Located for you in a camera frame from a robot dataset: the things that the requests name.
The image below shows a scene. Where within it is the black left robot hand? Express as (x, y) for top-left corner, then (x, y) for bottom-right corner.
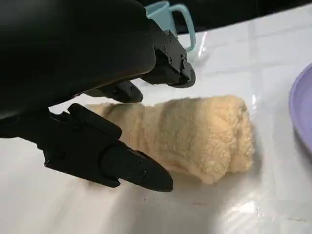
(0, 0), (197, 193)

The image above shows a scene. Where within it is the pale green mug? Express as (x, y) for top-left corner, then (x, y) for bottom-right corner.
(145, 1), (197, 54)

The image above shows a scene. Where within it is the lilac plate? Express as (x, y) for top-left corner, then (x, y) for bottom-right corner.
(288, 62), (312, 156)

